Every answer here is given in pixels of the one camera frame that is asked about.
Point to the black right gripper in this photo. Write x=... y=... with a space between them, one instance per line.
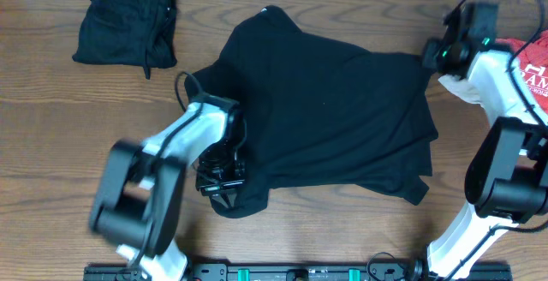
x=429 y=57

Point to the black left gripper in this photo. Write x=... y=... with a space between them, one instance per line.
x=215 y=189

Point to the black t-shirt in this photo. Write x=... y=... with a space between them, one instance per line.
x=321 y=111

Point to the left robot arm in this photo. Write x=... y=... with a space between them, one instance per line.
x=138 y=202

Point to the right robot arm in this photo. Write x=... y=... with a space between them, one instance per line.
x=506 y=182

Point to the beige garment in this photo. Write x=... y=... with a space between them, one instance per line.
x=460 y=88

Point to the red printed t-shirt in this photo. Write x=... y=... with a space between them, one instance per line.
x=533 y=64

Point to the folded black garment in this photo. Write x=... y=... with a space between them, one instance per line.
x=128 y=32

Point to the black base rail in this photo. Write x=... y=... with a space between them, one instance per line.
x=391 y=270

